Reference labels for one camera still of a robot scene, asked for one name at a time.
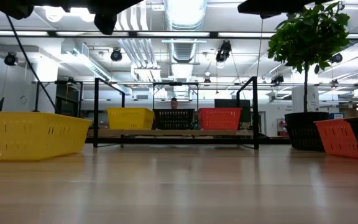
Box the yellow plastic slotted basket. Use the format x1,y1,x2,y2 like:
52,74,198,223
0,111,92,162
106,107,155,131

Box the white column with poster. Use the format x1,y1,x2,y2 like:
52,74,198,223
292,85,319,113

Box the large round ceiling duct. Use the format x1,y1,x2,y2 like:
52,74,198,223
163,0,208,65

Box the black computer monitor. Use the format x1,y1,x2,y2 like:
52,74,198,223
214,98,251,123

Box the black frame LED light bar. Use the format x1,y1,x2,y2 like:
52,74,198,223
0,30,358,40

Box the red plastic slotted basket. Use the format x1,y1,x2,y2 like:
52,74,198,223
314,118,358,161
197,107,243,131

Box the potted green tree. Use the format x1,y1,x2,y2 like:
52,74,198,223
267,1,351,125

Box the black frame wooden shelf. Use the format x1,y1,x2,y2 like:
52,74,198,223
93,76,260,150

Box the black background metal frame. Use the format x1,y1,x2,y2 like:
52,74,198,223
32,80,84,118

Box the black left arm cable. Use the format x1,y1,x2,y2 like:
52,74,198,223
6,14,58,113

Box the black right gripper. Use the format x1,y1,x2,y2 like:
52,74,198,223
237,0,332,19

